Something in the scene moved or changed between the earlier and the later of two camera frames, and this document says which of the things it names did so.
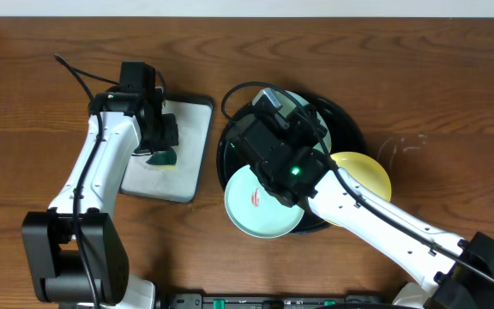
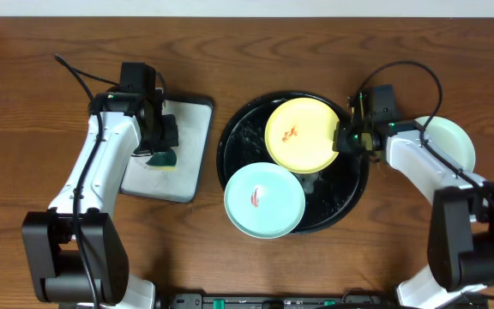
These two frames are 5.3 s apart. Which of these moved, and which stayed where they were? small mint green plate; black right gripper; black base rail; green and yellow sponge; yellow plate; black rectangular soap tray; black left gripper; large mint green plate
Moved: yellow plate; large mint green plate; black right gripper
Stayed: green and yellow sponge; black base rail; small mint green plate; black left gripper; black rectangular soap tray
